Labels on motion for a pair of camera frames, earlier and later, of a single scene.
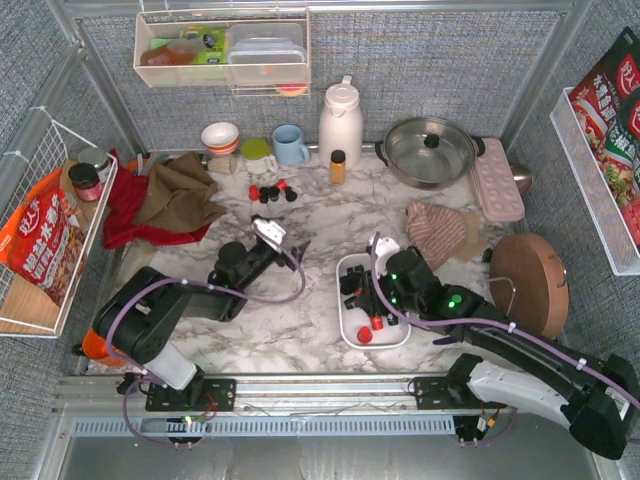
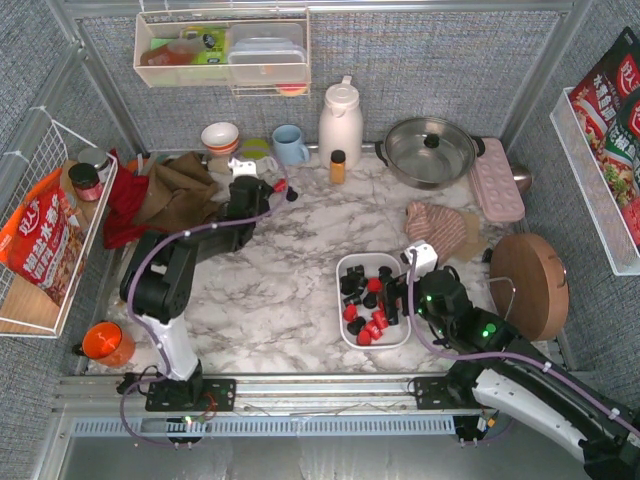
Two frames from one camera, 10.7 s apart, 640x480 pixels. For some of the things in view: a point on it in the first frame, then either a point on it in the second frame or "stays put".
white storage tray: x=355 y=326 stays put
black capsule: x=352 y=281 stays put
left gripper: x=279 y=252 to x=263 y=188
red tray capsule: x=377 y=322 to x=350 y=313
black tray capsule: x=350 y=303 stays put
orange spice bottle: x=337 y=167 stays put
